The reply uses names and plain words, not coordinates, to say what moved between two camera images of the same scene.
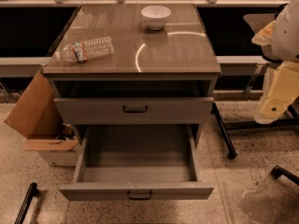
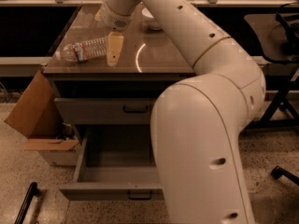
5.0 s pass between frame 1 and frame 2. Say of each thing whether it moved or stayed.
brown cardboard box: stayed
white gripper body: moved
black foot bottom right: stayed
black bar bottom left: stayed
